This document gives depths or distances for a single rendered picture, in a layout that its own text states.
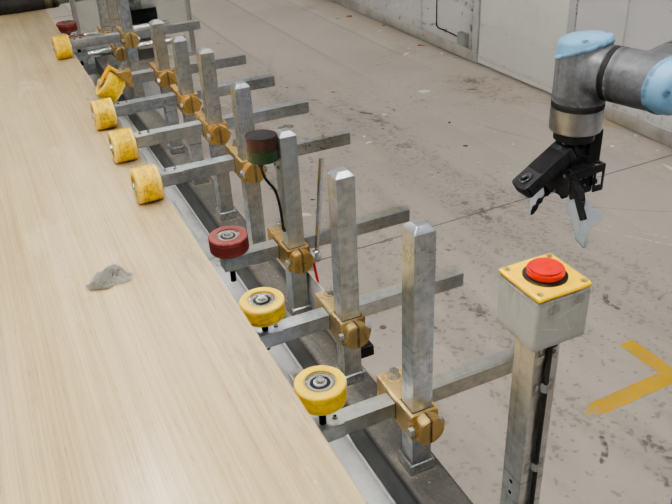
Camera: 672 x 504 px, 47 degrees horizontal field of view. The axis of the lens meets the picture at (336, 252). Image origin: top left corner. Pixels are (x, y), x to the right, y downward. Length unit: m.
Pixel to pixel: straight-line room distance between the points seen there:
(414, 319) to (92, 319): 0.58
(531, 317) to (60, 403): 0.73
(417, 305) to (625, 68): 0.50
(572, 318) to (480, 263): 2.33
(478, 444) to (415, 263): 1.37
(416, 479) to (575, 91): 0.69
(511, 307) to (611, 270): 2.38
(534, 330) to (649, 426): 1.73
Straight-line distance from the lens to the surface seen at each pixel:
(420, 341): 1.15
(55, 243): 1.68
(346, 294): 1.37
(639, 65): 1.31
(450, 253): 3.24
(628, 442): 2.47
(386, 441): 1.38
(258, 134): 1.48
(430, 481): 1.32
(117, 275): 1.50
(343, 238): 1.31
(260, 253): 1.61
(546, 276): 0.83
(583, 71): 1.35
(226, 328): 1.32
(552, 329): 0.85
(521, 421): 0.96
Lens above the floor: 1.67
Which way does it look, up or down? 31 degrees down
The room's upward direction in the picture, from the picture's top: 3 degrees counter-clockwise
